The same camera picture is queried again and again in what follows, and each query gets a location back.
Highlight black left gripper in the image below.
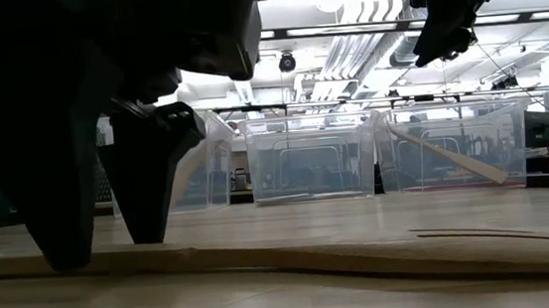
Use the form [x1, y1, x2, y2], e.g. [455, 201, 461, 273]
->
[0, 0, 278, 214]

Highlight metal tongs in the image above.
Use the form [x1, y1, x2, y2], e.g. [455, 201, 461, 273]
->
[307, 187, 375, 203]

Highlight wooden slotted spoon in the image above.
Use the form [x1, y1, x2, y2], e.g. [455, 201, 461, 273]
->
[0, 205, 549, 308]

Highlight metal box grater pink top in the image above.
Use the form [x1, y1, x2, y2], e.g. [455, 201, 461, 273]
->
[88, 128, 115, 205]

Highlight clear plastic bin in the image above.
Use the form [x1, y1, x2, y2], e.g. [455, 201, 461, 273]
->
[373, 96, 532, 197]
[95, 104, 244, 220]
[235, 107, 389, 210]

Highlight black ceiling spotlight cluster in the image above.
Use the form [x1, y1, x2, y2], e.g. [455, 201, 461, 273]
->
[489, 72, 522, 91]

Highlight long ceiling light strip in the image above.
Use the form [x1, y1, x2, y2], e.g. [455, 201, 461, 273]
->
[258, 2, 549, 47]

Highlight black computer monitor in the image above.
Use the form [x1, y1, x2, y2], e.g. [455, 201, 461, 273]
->
[522, 108, 549, 151]

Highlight black ceiling camera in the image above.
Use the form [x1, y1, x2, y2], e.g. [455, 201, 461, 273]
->
[278, 51, 298, 74]

